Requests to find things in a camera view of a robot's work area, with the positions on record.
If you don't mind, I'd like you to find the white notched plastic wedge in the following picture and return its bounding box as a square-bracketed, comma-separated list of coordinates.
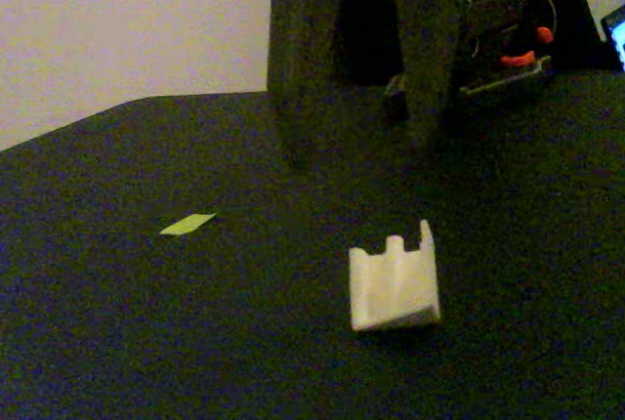
[348, 218, 441, 333]

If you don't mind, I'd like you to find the dark desk mat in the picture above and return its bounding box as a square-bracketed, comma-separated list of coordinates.
[0, 67, 625, 420]

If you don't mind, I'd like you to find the black clamp with orange tips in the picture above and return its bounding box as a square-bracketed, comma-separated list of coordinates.
[520, 0, 559, 65]
[498, 50, 537, 68]

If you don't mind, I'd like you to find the laptop with lit screen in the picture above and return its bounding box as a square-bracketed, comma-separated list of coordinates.
[600, 3, 625, 72]

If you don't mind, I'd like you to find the yellow-green sticky note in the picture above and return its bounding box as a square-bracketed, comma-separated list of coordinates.
[158, 212, 218, 237]

